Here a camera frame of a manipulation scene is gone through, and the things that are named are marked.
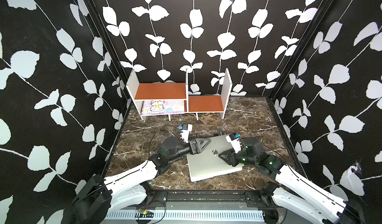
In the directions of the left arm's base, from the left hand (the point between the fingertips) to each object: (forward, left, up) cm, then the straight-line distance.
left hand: (208, 141), depth 70 cm
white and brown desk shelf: (+27, +29, +1) cm, 40 cm away
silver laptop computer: (-6, -1, -15) cm, 17 cm away
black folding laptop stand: (+18, -12, -22) cm, 31 cm away
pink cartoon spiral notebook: (+32, +27, -12) cm, 43 cm away
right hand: (-3, -8, -10) cm, 13 cm away
